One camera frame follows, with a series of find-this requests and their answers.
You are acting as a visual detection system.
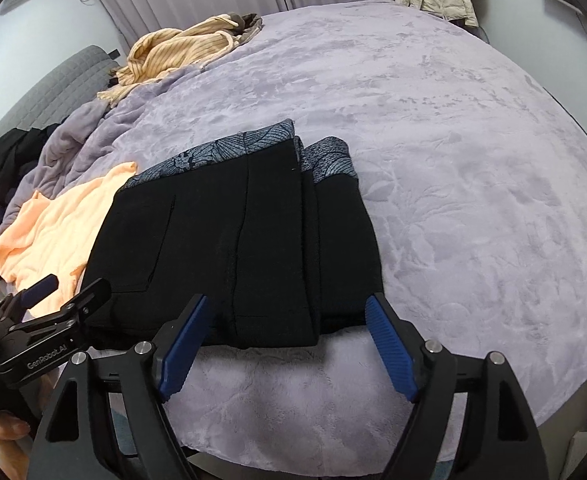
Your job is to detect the yellow striped sweater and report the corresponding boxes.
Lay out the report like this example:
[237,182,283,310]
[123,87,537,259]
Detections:
[96,15,244,106]

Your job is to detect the purple fleece blanket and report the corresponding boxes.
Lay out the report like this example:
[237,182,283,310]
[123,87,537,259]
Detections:
[0,0,587,461]

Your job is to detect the orange shirt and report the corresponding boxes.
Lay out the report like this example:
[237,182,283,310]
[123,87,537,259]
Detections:
[0,161,139,306]

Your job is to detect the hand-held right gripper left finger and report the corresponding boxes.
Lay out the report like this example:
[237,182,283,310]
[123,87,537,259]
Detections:
[26,294,212,480]

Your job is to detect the person's left hand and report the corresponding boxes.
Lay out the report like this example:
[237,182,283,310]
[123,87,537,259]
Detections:
[0,409,37,480]

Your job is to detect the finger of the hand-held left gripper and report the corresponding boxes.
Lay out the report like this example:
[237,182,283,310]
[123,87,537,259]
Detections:
[8,278,113,333]
[0,274,59,323]

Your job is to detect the black pants with patterned waistband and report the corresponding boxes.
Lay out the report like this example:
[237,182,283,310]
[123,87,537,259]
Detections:
[78,119,387,353]

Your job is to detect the black clothes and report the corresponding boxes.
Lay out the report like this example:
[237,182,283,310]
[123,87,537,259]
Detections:
[0,124,64,196]

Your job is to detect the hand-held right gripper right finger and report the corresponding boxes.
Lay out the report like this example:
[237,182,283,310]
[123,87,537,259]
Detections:
[365,292,547,480]

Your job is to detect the grey-brown garment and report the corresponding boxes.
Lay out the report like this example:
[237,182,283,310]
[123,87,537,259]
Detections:
[224,12,264,46]

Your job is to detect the grey quilted headboard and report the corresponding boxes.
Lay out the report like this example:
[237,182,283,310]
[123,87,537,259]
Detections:
[0,45,124,161]

